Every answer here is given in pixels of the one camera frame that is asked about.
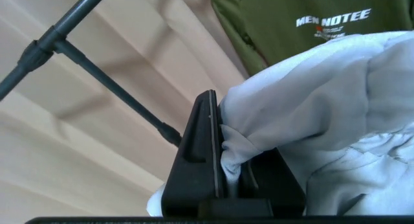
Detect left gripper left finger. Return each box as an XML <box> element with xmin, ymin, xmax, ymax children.
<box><xmin>160</xmin><ymin>89</ymin><xmax>228</xmax><ymax>218</ymax></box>

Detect beige curtain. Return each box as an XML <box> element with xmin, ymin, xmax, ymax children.
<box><xmin>0</xmin><ymin>0</ymin><xmax>250</xmax><ymax>219</ymax></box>

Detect green long-sleeved shirt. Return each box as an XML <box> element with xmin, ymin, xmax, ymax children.
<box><xmin>210</xmin><ymin>0</ymin><xmax>414</xmax><ymax>78</ymax></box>

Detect pale grey shorts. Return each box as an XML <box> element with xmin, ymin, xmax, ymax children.
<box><xmin>146</xmin><ymin>30</ymin><xmax>414</xmax><ymax>218</ymax></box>

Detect black clothes rack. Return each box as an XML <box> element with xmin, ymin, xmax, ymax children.
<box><xmin>0</xmin><ymin>0</ymin><xmax>183</xmax><ymax>148</ymax></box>

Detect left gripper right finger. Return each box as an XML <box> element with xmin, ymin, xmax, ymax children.
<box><xmin>239</xmin><ymin>147</ymin><xmax>307</xmax><ymax>217</ymax></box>

